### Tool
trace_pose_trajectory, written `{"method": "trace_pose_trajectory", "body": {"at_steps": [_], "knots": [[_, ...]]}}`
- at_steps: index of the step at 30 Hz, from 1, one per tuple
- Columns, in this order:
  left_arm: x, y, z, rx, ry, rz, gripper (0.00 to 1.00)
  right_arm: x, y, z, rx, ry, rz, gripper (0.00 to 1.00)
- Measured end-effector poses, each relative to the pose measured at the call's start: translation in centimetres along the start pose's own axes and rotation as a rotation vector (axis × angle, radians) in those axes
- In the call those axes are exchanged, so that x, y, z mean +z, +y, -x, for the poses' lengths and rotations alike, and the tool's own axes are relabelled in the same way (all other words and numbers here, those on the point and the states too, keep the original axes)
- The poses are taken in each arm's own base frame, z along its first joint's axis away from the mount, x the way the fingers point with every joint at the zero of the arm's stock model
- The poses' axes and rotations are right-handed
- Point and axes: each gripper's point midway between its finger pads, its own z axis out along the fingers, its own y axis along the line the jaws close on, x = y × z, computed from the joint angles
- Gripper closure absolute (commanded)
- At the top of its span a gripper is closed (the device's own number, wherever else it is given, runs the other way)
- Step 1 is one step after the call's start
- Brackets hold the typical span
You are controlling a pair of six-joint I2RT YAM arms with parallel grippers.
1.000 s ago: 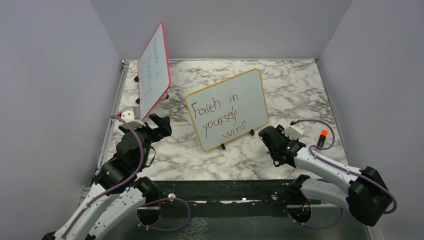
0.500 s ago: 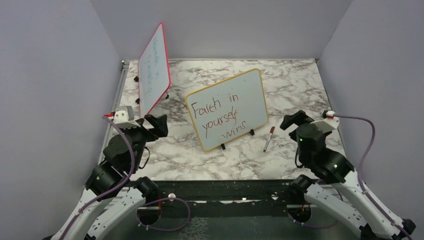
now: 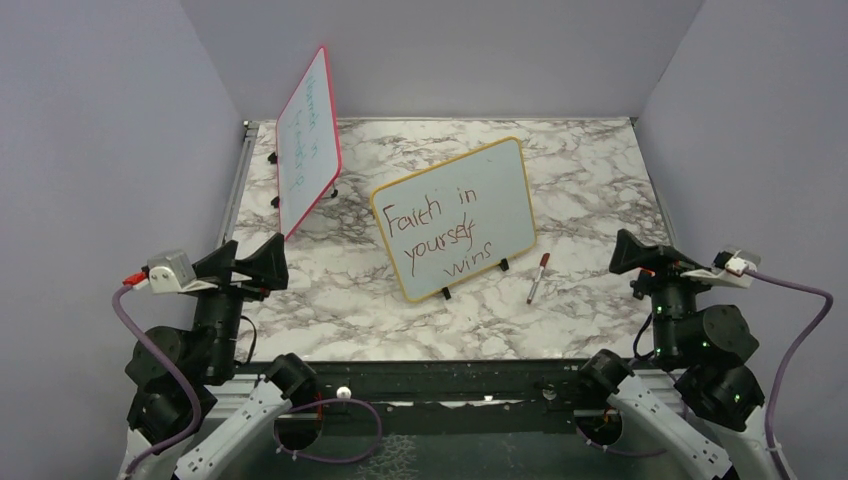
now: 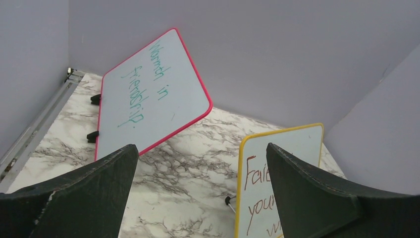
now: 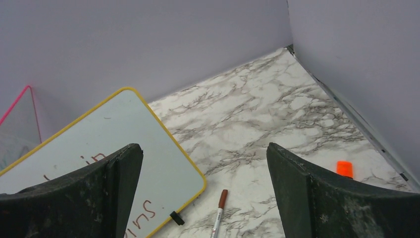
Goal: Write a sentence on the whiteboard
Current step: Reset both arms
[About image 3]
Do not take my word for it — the yellow framed whiteboard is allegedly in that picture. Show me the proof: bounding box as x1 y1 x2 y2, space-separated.
370 137 537 302

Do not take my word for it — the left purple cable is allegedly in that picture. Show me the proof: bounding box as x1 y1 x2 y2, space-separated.
111 284 384 475

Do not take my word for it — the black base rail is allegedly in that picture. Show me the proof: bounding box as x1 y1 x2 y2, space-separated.
273 359 607 437

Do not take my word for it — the pink framed whiteboard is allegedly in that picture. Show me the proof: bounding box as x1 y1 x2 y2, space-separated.
275 46 343 238

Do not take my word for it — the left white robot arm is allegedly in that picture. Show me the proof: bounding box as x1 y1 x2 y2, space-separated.
112 233 318 479

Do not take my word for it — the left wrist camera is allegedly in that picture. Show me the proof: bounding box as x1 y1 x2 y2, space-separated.
122 250 219 295

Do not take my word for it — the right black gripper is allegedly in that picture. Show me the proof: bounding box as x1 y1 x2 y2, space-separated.
608 227 726 361

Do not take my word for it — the aluminium side rail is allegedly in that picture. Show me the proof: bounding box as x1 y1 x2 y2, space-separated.
215 121 260 246

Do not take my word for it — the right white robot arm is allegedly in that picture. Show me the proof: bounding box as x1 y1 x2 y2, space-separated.
576 229 796 479

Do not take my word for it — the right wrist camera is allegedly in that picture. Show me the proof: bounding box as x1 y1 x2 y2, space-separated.
681 247 762 289

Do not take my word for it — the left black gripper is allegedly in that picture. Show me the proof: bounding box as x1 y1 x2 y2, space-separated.
184 232 290 379

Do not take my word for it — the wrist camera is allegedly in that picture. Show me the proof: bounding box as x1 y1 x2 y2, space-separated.
681 247 762 289
122 250 219 295

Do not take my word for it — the white dry erase marker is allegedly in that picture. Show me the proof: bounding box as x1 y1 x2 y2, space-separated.
526 266 545 305

